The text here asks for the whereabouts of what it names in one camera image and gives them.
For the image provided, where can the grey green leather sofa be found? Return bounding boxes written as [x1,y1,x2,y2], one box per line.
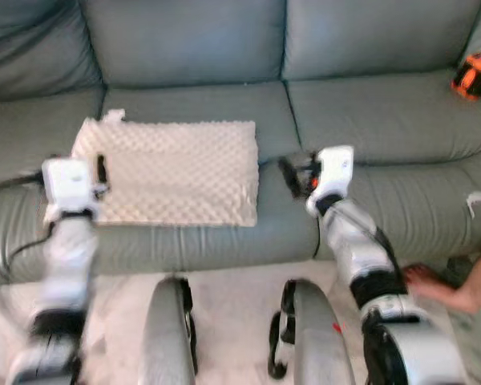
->
[0,0,481,287]

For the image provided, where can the silver right robot leg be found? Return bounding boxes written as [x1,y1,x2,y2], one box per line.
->
[266,278,358,385]

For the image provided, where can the silver robot leg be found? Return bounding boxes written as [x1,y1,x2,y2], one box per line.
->
[266,278,358,385]
[138,275,200,385]

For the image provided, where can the beige bumpy foam pillow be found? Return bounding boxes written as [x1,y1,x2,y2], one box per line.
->
[68,110,260,228]

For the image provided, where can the white paper scrap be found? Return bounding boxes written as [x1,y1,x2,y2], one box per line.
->
[465,191,481,219]

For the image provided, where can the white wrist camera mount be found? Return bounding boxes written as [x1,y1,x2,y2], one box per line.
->
[42,158,97,217]
[314,145,355,197]

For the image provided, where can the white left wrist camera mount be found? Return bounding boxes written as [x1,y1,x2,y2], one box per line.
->
[42,158,97,217]

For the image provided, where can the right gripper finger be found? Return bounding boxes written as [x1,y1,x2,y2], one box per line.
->
[277,156,301,198]

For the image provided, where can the silver left robot leg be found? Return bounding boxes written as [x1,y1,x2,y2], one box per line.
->
[138,275,200,385]

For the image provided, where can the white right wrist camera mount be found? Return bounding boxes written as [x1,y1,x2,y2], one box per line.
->
[314,145,355,197]

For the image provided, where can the orange black device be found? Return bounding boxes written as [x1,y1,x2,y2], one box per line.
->
[451,53,481,101]

